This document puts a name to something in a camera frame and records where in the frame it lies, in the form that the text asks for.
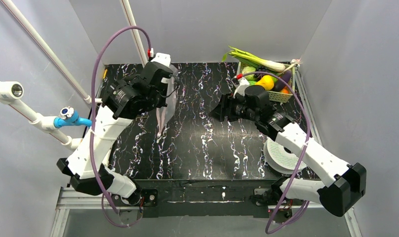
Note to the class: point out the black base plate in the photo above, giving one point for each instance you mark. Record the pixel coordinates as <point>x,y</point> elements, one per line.
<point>167,198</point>

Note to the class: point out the white tape roll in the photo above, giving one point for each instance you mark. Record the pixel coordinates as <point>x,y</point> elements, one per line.
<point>277,157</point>

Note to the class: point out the cream plastic basket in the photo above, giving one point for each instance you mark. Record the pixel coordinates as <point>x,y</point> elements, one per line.
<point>273,95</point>

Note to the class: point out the blue pipe fitting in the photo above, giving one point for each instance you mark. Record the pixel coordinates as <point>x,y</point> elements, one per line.
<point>68,116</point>

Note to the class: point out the orange fruit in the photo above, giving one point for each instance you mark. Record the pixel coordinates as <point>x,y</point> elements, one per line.
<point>285,90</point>

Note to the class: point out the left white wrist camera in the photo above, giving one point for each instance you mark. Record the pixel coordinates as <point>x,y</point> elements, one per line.
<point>162,58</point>

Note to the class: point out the green cabbage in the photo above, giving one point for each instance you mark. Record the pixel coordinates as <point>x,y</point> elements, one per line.
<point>248,69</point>

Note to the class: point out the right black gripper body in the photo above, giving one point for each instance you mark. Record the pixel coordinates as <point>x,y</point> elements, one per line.
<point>225,108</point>

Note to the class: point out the aluminium frame rail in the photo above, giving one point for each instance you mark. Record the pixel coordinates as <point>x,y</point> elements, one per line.
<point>218,155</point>

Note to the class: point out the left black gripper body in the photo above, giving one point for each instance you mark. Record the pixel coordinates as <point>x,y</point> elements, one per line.
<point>165,83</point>

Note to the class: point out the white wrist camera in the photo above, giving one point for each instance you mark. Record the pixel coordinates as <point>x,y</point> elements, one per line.
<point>162,58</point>
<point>240,86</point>

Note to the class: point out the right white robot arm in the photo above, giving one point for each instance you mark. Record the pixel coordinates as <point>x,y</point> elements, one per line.
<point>340,184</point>

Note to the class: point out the white pvc pipe frame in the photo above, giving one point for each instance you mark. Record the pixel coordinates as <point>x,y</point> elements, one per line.
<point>46,88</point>

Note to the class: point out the yellow bell pepper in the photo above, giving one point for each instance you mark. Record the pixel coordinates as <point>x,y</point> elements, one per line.
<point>267,82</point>

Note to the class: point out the green white leek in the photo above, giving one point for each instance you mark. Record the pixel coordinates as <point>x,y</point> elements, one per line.
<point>252,60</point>

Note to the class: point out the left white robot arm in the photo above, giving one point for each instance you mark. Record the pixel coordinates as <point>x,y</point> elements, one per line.
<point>123,101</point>

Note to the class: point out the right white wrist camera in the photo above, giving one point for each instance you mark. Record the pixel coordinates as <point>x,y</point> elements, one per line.
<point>240,86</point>

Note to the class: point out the purple eggplant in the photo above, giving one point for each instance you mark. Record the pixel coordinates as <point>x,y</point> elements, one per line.
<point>279,85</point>

